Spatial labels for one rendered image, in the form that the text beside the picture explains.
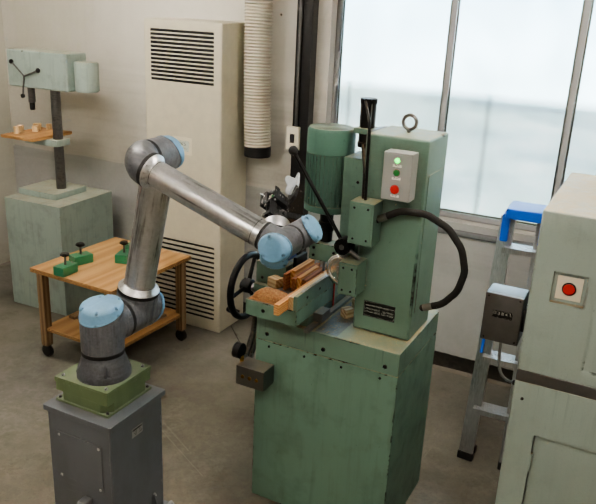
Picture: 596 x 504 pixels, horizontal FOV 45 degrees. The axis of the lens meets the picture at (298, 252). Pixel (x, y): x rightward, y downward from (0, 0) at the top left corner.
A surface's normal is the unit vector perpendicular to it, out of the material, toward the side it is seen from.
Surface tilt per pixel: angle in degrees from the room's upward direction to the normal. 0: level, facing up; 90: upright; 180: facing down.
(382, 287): 90
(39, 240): 90
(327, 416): 90
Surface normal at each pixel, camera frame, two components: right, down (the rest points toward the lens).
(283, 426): -0.47, 0.27
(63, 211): 0.90, 0.18
